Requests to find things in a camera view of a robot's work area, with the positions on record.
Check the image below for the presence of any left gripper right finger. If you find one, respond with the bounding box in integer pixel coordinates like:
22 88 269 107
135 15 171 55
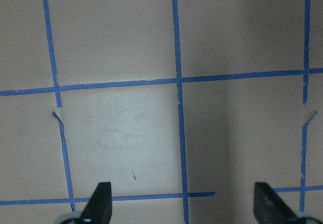
253 182 322 224

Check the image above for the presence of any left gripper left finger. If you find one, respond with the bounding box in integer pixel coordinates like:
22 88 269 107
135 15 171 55
55 182 113 224

